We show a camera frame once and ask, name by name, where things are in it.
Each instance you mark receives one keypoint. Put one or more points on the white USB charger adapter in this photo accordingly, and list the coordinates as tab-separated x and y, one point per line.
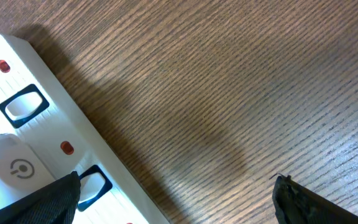
21	171

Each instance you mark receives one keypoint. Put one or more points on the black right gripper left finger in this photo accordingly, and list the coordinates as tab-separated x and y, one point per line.
55	203

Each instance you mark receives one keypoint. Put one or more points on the white power strip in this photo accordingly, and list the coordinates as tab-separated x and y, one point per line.
35	107

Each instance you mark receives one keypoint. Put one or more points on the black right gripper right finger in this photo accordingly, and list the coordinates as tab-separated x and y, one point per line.
295	204

